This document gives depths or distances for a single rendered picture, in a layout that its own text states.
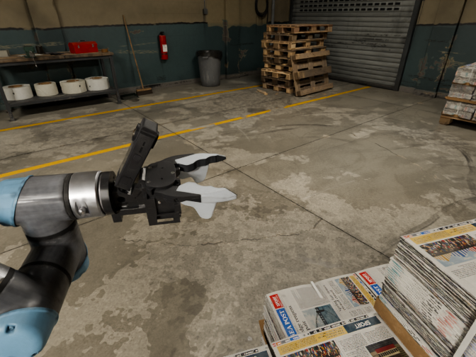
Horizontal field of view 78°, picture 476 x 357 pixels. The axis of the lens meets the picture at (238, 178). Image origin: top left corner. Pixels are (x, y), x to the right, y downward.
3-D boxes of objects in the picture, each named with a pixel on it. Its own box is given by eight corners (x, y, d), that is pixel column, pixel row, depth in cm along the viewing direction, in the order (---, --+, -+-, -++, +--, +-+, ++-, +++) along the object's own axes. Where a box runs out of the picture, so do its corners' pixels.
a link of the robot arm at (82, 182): (76, 163, 48) (62, 195, 42) (106, 161, 49) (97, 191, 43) (89, 198, 53) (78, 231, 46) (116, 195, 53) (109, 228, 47)
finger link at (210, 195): (236, 217, 49) (185, 205, 51) (236, 189, 46) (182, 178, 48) (231, 230, 47) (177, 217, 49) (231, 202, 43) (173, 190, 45)
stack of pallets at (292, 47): (294, 80, 760) (299, 23, 697) (325, 86, 699) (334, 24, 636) (258, 88, 681) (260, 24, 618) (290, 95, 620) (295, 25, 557)
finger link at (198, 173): (217, 171, 60) (176, 187, 55) (216, 145, 56) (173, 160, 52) (226, 178, 58) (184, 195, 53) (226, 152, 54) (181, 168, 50)
